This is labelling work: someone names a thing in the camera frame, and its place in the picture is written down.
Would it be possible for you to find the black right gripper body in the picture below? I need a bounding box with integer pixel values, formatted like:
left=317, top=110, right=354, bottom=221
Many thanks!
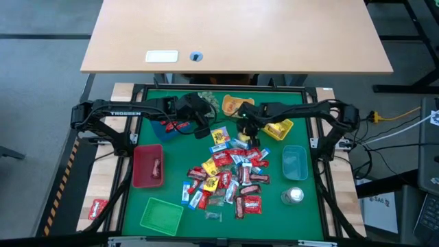
left=238, top=102, right=270, bottom=143

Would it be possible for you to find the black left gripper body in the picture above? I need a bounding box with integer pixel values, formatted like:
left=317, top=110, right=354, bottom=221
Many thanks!
left=176, top=92, right=213, bottom=123

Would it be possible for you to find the red Skittles packet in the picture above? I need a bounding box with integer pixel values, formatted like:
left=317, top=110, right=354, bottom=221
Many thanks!
left=88, top=198, right=109, bottom=221
left=217, top=170, right=233, bottom=190
left=243, top=195, right=263, bottom=215
left=245, top=146, right=264, bottom=162
left=213, top=152, right=235, bottom=169

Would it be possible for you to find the yellow Sour Patch packet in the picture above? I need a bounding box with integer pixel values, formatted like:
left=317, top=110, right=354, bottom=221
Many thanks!
left=203, top=176, right=220, bottom=193
left=210, top=126, right=232, bottom=145

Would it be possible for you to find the yellow mesh basket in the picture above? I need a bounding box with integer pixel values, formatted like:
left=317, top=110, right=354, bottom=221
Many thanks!
left=262, top=118, right=295, bottom=142

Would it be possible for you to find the white red candy bar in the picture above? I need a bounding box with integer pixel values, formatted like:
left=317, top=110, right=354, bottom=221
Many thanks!
left=241, top=163, right=253, bottom=187

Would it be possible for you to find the white silver candy bar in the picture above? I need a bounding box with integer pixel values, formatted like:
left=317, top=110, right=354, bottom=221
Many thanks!
left=223, top=179, right=240, bottom=205

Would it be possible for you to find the artificial pale green succulent plant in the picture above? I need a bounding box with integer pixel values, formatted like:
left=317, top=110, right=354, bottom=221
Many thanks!
left=198, top=91, right=221, bottom=110

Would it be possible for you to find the orange plastic bin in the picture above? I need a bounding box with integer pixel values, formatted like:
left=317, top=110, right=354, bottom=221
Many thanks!
left=222, top=94, right=256, bottom=117

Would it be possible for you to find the blue plastic bin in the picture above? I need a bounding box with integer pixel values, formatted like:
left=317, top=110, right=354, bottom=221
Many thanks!
left=150, top=116, right=193, bottom=143

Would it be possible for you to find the teal plastic bin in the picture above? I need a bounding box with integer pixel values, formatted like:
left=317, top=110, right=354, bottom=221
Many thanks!
left=281, top=145, right=309, bottom=181

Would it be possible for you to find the white rectangular desk plate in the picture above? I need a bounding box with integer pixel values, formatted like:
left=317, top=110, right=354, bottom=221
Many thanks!
left=145, top=49, right=180, bottom=64

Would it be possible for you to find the clear round jar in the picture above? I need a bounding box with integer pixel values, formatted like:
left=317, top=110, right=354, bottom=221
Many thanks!
left=281, top=186, right=305, bottom=206

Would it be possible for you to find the red plastic bin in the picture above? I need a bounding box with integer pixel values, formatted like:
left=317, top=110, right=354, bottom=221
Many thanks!
left=132, top=143, right=165, bottom=189

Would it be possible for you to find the light wooden desk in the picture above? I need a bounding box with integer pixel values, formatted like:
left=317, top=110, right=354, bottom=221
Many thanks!
left=80, top=0, right=394, bottom=75

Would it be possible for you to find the green table mat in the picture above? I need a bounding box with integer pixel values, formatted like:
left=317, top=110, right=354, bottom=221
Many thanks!
left=121, top=89, right=325, bottom=241

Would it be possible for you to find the green mesh basket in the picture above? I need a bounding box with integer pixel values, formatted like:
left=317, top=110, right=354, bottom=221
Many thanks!
left=139, top=197, right=185, bottom=237

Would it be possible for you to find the white labelled box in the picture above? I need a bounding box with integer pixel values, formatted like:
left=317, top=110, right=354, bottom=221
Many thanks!
left=362, top=191, right=401, bottom=235

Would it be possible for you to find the black yellow striped floor ramp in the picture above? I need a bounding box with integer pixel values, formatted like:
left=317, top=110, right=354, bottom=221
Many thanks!
left=36, top=137, right=99, bottom=237

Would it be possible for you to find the dark grey computer case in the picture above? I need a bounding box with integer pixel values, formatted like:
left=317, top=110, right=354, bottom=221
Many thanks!
left=417, top=97, right=439, bottom=196

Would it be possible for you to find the black keyboard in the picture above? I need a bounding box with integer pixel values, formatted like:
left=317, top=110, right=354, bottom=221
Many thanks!
left=412, top=193, right=439, bottom=246

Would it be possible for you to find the grey chair base leg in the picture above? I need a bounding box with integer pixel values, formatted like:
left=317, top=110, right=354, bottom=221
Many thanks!
left=0, top=145, right=27, bottom=161

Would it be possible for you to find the black aluminium rig frame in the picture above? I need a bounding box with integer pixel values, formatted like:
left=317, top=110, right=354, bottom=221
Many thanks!
left=102, top=82, right=344, bottom=247

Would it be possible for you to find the black corrugated cable conduit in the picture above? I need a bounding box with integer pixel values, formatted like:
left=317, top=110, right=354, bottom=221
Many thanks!
left=317, top=164, right=361, bottom=239
left=82, top=161, right=134, bottom=234

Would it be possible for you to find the silver rail bracket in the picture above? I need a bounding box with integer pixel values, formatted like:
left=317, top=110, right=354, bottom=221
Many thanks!
left=297, top=239, right=339, bottom=247
left=108, top=235, right=147, bottom=247

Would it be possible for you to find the yellow power cable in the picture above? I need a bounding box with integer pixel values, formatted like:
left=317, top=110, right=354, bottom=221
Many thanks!
left=369, top=106, right=422, bottom=124

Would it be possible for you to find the black floor cable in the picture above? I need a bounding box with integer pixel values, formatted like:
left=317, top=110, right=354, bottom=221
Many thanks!
left=353, top=142, right=422, bottom=181

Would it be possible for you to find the white cable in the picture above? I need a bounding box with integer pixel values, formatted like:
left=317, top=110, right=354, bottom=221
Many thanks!
left=363, top=113, right=435, bottom=147

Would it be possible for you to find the black desk base frame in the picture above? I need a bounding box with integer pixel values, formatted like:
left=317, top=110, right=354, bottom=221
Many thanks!
left=372, top=0, right=439, bottom=94

